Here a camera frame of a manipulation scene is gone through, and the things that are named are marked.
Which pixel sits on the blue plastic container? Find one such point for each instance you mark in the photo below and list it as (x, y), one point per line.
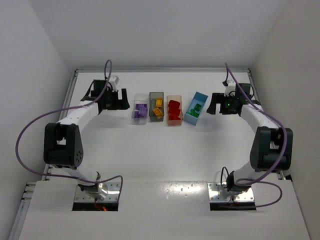
(199, 98)

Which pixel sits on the purple lego brick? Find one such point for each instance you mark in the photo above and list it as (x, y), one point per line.
(136, 115)

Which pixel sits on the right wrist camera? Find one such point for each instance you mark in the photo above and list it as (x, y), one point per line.
(230, 88)

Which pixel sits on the green lego plate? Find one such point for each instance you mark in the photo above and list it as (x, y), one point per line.
(195, 114)

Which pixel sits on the small green lego brick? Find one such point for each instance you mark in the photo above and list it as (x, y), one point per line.
(191, 112)

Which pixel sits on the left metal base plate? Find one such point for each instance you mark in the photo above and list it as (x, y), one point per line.
(101, 193)

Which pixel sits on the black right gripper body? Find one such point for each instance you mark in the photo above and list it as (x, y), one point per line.
(219, 104)

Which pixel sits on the metal base plate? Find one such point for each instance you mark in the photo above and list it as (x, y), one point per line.
(101, 193)
(219, 194)

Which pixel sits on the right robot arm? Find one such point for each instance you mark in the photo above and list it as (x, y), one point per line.
(272, 145)

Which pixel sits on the yellow butterfly lego piece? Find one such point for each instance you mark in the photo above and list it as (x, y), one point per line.
(159, 102)

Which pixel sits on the smoke grey plastic container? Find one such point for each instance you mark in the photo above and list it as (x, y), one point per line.
(152, 98)

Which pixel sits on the clear plastic container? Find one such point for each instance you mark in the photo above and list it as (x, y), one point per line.
(140, 98)

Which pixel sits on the yellow lego brick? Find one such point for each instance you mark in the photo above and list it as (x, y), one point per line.
(157, 112)

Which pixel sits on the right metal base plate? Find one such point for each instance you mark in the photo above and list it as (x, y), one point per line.
(219, 194)

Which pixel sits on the aluminium table frame rail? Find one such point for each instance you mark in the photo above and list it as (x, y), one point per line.
(135, 162)

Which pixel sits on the red lego brick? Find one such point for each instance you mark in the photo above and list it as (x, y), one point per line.
(174, 114)

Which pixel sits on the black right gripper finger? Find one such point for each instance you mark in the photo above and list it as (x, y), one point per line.
(218, 98)
(212, 108)

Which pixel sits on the purple curved lego piece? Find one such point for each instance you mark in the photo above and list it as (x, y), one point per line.
(142, 108)

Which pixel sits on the red flower lego piece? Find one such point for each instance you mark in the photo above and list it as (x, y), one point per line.
(173, 104)

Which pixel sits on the tan plastic container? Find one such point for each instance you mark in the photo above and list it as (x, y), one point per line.
(177, 98)

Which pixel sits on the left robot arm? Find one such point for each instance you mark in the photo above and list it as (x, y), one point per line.
(63, 148)

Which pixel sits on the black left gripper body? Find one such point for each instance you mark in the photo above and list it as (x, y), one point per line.
(118, 99)

